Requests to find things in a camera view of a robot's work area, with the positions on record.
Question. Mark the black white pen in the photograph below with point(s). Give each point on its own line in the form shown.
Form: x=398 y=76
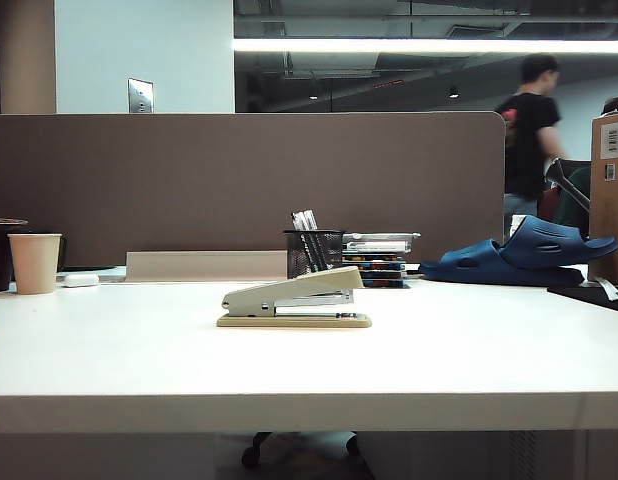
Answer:
x=298 y=221
x=310 y=219

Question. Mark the black mesh pen holder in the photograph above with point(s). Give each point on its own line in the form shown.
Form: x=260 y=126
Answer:
x=329 y=250

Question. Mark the white plastic packet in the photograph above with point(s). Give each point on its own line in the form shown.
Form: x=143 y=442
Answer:
x=611 y=289

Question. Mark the blue rubber slipper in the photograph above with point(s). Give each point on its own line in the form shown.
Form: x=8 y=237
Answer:
x=544 y=245
x=469 y=265

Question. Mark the green garment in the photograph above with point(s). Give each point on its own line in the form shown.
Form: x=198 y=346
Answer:
x=574 y=215

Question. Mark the brown desk partition panel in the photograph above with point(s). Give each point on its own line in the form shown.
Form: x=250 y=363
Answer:
x=189 y=185

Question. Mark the metal wall switch plate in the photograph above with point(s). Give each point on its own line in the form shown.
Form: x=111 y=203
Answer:
x=140 y=95

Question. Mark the beige paper cup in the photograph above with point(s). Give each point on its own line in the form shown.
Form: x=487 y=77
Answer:
x=34 y=262

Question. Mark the black flat mat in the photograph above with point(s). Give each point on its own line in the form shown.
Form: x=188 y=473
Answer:
x=579 y=294

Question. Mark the beige desktop stapler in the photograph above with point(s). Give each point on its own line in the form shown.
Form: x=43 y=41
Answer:
x=289 y=292

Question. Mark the brown cardboard box with labels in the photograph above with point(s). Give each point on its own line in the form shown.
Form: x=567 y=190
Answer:
x=609 y=215

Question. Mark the person in black t-shirt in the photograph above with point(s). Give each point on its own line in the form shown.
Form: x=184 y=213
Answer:
x=526 y=145

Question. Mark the black office chair base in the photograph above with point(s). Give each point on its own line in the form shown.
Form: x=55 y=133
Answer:
x=249 y=457

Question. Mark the white ceiling light strip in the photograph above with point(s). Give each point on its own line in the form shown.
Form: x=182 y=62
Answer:
x=389 y=45

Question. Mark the black chair with grey armrest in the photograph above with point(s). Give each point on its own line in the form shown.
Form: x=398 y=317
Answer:
x=569 y=187

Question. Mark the white earbud case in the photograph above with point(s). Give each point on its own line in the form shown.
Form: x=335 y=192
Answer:
x=80 y=280

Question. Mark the long beige cardboard box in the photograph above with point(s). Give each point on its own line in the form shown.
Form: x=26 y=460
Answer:
x=204 y=266

